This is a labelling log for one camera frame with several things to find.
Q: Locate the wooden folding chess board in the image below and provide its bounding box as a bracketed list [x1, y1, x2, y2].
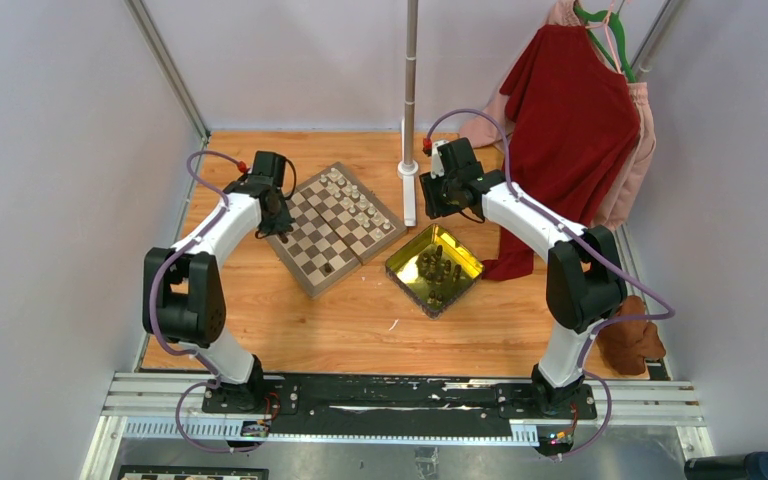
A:
[267, 162, 407, 298]

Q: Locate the gold metal tray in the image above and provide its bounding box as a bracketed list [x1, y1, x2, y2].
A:
[385, 224, 484, 320]

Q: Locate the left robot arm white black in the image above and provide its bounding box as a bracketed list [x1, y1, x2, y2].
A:
[143, 151, 295, 413]

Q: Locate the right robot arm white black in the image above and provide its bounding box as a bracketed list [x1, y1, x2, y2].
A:
[420, 138, 627, 418]

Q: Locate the white stand base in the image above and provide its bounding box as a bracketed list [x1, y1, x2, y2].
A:
[397, 160, 419, 227]

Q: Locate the pink garment on hanger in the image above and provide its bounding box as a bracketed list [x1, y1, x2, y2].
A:
[458, 1, 656, 230]

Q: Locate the red shirt on hanger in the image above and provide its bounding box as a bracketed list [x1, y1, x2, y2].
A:
[479, 23, 642, 282]

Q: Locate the grey metal stand pole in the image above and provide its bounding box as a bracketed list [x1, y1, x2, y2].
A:
[399, 0, 419, 175]

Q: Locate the green clothes hanger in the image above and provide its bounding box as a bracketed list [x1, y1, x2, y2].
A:
[572, 1, 637, 83]

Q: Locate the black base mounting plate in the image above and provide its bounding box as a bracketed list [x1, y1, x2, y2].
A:
[201, 373, 597, 438]

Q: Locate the brown crumpled cloth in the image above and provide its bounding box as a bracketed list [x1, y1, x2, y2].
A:
[597, 320, 667, 376]

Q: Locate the dark blue bottle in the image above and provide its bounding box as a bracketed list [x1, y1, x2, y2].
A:
[683, 451, 768, 480]

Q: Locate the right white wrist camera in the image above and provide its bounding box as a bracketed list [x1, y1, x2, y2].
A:
[423, 138, 449, 179]

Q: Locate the aluminium rail frame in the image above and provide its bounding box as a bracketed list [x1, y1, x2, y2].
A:
[80, 372, 714, 479]

